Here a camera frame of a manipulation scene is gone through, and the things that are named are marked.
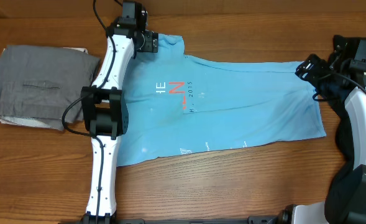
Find light blue printed t-shirt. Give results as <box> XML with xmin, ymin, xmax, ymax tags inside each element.
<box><xmin>117</xmin><ymin>34</ymin><xmax>326</xmax><ymax>166</ymax></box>

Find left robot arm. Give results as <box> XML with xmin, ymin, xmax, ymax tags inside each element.
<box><xmin>80</xmin><ymin>1</ymin><xmax>158</xmax><ymax>223</ymax></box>

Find black polo shirt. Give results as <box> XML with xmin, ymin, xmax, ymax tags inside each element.
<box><xmin>324</xmin><ymin>34</ymin><xmax>366</xmax><ymax>223</ymax></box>

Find folded grey trousers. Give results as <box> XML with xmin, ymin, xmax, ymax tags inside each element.
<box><xmin>0</xmin><ymin>45</ymin><xmax>100</xmax><ymax>131</ymax></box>

